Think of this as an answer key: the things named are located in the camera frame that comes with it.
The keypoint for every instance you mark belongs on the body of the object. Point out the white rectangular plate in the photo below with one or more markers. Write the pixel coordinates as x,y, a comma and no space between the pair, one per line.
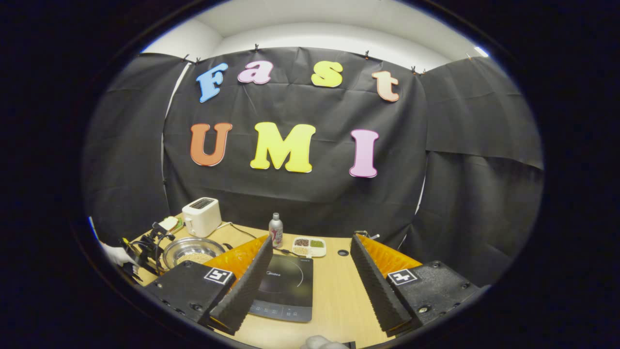
170,231

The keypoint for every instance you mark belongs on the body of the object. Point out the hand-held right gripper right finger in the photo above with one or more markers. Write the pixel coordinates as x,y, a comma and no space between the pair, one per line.
378,286

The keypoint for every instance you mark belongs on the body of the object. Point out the silver bottle with colourful label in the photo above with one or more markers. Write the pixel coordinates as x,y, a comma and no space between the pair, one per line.
275,232

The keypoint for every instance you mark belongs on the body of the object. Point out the small ceiling light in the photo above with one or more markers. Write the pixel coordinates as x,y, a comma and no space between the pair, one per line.
481,51

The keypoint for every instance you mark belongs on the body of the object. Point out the pile of soybeans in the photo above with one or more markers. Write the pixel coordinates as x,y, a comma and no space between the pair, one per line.
196,257

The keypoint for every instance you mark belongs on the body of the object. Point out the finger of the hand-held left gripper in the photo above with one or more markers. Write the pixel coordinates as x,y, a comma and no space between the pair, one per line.
163,234

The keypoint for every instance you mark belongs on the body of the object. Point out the white toaster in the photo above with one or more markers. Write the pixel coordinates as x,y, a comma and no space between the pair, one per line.
203,220

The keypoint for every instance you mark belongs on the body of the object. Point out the black induction cooktop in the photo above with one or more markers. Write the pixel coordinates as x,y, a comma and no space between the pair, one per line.
286,286

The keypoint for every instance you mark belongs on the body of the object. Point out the small pile of yellow beans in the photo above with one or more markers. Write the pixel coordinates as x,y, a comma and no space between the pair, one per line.
300,250

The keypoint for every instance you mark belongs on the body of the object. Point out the sandwich with lettuce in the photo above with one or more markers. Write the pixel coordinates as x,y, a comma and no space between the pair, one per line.
168,223

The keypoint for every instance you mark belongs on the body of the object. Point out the pile of red beans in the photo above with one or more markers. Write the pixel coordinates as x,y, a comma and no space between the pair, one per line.
301,242

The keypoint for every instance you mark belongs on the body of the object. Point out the pile of green beans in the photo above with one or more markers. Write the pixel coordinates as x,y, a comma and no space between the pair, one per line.
317,243

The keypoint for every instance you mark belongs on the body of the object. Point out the white divided dish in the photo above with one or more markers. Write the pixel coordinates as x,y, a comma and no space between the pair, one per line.
310,254

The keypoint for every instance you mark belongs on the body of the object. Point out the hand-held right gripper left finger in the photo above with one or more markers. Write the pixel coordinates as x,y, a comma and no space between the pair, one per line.
249,286

